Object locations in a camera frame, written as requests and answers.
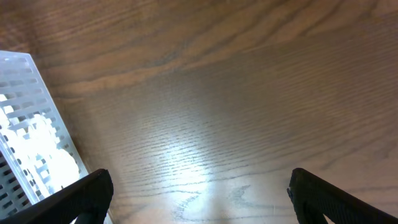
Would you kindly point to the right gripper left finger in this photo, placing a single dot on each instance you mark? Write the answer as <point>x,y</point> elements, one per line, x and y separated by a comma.
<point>85,201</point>

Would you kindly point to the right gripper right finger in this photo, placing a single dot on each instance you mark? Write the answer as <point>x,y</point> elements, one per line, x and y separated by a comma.
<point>316,201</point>

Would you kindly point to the clear plastic basket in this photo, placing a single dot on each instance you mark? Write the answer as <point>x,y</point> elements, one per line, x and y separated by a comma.
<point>24,94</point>

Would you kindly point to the white plastic spoon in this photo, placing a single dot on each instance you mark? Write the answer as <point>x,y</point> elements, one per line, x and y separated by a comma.
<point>47,167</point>

